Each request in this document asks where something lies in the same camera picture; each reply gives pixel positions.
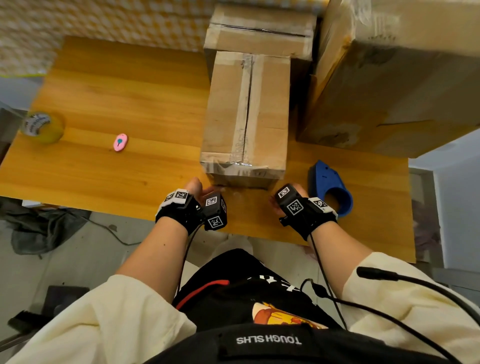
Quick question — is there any person's right hand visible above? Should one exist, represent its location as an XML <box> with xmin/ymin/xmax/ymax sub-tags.
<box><xmin>269</xmin><ymin>182</ymin><xmax>310</xmax><ymax>218</ymax></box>

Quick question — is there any black camera cable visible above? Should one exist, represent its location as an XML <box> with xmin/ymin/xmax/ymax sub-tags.
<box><xmin>176</xmin><ymin>224</ymin><xmax>203</xmax><ymax>297</ymax></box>
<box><xmin>308</xmin><ymin>233</ymin><xmax>348</xmax><ymax>330</ymax></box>

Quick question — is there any dark grey cloth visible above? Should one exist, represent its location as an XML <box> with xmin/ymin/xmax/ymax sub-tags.
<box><xmin>0</xmin><ymin>196</ymin><xmax>92</xmax><ymax>256</ymax></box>

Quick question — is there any yellow white checked cloth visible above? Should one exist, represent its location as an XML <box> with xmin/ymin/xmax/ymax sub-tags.
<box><xmin>0</xmin><ymin>0</ymin><xmax>331</xmax><ymax>78</ymax></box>

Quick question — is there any cream long-sleeved top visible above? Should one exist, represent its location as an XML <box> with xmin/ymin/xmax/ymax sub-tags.
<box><xmin>5</xmin><ymin>251</ymin><xmax>480</xmax><ymax>364</ymax></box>

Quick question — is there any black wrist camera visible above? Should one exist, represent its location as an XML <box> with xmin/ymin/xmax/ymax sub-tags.
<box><xmin>274</xmin><ymin>183</ymin><xmax>305</xmax><ymax>228</ymax></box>
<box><xmin>202</xmin><ymin>191</ymin><xmax>229</xmax><ymax>232</ymax></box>

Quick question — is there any small plain cardboard box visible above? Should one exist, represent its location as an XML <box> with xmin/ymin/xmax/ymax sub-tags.
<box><xmin>203</xmin><ymin>3</ymin><xmax>318</xmax><ymax>83</ymax></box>

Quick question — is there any cardboard box with white label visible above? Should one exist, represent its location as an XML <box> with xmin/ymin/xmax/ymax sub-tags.
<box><xmin>296</xmin><ymin>0</ymin><xmax>480</xmax><ymax>159</ymax></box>

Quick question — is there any thin black cable with plug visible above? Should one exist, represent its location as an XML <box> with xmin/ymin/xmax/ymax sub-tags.
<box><xmin>299</xmin><ymin>278</ymin><xmax>462</xmax><ymax>364</ymax></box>

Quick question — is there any person's left forearm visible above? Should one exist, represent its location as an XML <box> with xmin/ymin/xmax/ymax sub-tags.
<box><xmin>116</xmin><ymin>217</ymin><xmax>188</xmax><ymax>304</ymax></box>

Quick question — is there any white box with yellow tape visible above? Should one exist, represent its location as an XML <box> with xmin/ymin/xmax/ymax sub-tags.
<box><xmin>21</xmin><ymin>200</ymin><xmax>68</xmax><ymax>209</ymax></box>

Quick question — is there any cardboard box with black print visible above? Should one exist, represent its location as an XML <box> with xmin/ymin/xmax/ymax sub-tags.
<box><xmin>199</xmin><ymin>51</ymin><xmax>292</xmax><ymax>190</ymax></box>

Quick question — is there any person's right forearm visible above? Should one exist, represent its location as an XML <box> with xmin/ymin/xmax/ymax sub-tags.
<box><xmin>311</xmin><ymin>221</ymin><xmax>374</xmax><ymax>299</ymax></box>

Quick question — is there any yellowish tape roll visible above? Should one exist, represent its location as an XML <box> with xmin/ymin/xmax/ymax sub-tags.
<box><xmin>20</xmin><ymin>111</ymin><xmax>66</xmax><ymax>145</ymax></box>

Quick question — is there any brown plush fabric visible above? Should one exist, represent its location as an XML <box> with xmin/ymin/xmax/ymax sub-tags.
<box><xmin>412</xmin><ymin>200</ymin><xmax>442</xmax><ymax>252</ymax></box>

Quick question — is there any black flat case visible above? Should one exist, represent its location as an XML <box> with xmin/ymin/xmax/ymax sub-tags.
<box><xmin>7</xmin><ymin>286</ymin><xmax>90</xmax><ymax>335</ymax></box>

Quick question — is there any person's left hand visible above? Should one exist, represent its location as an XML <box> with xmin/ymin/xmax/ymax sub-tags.
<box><xmin>183</xmin><ymin>177</ymin><xmax>217</xmax><ymax>205</ymax></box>

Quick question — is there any thin black floor cable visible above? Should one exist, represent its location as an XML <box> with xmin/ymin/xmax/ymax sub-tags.
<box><xmin>65</xmin><ymin>210</ymin><xmax>142</xmax><ymax>247</ymax></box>

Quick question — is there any blue tape dispenser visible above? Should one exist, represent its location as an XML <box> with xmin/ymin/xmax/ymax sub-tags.
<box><xmin>307</xmin><ymin>160</ymin><xmax>354</xmax><ymax>218</ymax></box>

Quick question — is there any black printed garment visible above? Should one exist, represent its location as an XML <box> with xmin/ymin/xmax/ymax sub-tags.
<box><xmin>144</xmin><ymin>248</ymin><xmax>451</xmax><ymax>364</ymax></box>

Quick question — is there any black wristband with markers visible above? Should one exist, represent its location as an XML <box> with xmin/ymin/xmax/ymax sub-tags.
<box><xmin>154</xmin><ymin>188</ymin><xmax>205</xmax><ymax>236</ymax></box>
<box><xmin>299</xmin><ymin>196</ymin><xmax>338</xmax><ymax>241</ymax></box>

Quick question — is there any thick black cable plug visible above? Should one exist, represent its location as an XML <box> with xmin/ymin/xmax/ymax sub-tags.
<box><xmin>356</xmin><ymin>266</ymin><xmax>480</xmax><ymax>325</ymax></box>

